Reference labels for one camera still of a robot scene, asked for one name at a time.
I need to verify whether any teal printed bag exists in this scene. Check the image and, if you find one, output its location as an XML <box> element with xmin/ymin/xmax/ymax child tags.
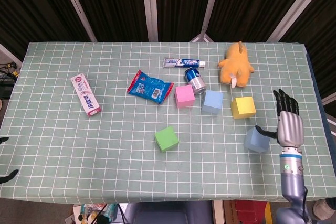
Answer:
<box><xmin>78</xmin><ymin>202</ymin><xmax>118</xmax><ymax>223</ymax></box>

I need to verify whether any yellow black cable bundle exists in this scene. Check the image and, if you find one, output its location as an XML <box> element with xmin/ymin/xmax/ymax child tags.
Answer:
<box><xmin>0</xmin><ymin>61</ymin><xmax>22</xmax><ymax>78</ymax></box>

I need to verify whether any green foam cube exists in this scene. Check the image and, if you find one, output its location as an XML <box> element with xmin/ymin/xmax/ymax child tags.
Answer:
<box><xmin>154</xmin><ymin>126</ymin><xmax>180</xmax><ymax>153</ymax></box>

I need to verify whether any pink white toothpaste box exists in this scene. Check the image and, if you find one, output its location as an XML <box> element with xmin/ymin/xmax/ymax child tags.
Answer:
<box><xmin>70</xmin><ymin>73</ymin><xmax>102</xmax><ymax>117</ymax></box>

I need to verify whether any yellow foam cube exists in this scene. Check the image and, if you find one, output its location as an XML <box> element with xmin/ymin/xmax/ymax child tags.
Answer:
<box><xmin>230</xmin><ymin>96</ymin><xmax>257</xmax><ymax>120</ymax></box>

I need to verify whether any blue silver drink can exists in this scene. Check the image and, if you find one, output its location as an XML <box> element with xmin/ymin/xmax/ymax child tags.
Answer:
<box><xmin>183</xmin><ymin>67</ymin><xmax>206</xmax><ymax>95</ymax></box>

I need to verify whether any yellow plush toy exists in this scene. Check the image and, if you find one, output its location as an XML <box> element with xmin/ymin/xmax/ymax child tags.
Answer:
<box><xmin>217</xmin><ymin>41</ymin><xmax>255</xmax><ymax>89</ymax></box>

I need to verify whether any blue red snack bag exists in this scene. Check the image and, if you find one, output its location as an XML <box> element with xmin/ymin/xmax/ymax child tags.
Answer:
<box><xmin>127</xmin><ymin>69</ymin><xmax>175</xmax><ymax>105</ymax></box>

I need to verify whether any pink foam cube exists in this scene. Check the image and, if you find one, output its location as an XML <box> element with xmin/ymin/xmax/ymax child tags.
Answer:
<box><xmin>175</xmin><ymin>84</ymin><xmax>196</xmax><ymax>108</ymax></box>

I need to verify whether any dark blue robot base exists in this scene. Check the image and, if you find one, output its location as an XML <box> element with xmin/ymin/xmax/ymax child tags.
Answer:
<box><xmin>125</xmin><ymin>202</ymin><xmax>213</xmax><ymax>224</ymax></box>

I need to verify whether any red cardboard box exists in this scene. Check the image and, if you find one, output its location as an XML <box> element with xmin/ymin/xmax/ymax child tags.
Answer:
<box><xmin>235</xmin><ymin>199</ymin><xmax>272</xmax><ymax>224</ymax></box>

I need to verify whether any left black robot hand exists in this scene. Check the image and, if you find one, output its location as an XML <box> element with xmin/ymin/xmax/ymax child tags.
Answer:
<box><xmin>0</xmin><ymin>136</ymin><xmax>19</xmax><ymax>184</ymax></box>

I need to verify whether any blue white toothpaste tube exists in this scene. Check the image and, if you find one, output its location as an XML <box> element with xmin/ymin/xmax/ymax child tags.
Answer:
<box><xmin>162</xmin><ymin>57</ymin><xmax>206</xmax><ymax>69</ymax></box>

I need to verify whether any white frame pole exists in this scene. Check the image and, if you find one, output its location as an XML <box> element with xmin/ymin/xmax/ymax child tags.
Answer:
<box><xmin>141</xmin><ymin>0</ymin><xmax>159</xmax><ymax>42</ymax></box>
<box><xmin>321</xmin><ymin>94</ymin><xmax>336</xmax><ymax>107</ymax></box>
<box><xmin>188</xmin><ymin>0</ymin><xmax>224</xmax><ymax>43</ymax></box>
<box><xmin>266</xmin><ymin>0</ymin><xmax>323</xmax><ymax>43</ymax></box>
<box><xmin>57</xmin><ymin>0</ymin><xmax>98</xmax><ymax>42</ymax></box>
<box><xmin>0</xmin><ymin>42</ymin><xmax>23</xmax><ymax>65</ymax></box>

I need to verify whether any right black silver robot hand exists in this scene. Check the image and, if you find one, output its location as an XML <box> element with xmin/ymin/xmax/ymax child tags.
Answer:
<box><xmin>255</xmin><ymin>88</ymin><xmax>305</xmax><ymax>149</ymax></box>

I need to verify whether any green checked tablecloth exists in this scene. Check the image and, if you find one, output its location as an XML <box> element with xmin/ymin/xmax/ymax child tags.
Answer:
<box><xmin>0</xmin><ymin>41</ymin><xmax>336</xmax><ymax>205</ymax></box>

